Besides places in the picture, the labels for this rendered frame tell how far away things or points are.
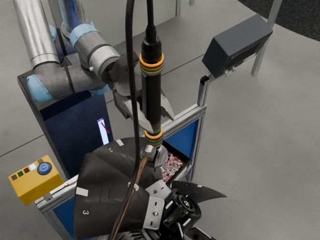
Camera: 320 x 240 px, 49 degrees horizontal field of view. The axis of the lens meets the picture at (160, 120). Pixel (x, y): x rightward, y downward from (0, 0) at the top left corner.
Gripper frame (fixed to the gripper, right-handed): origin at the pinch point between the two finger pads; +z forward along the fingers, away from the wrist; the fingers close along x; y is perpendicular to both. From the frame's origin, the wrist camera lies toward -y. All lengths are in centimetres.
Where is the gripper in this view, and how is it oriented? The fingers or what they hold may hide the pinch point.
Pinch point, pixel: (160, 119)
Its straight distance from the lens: 73.4
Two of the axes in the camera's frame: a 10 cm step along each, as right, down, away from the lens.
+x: -8.1, 4.8, -3.3
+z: 5.8, 6.7, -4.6
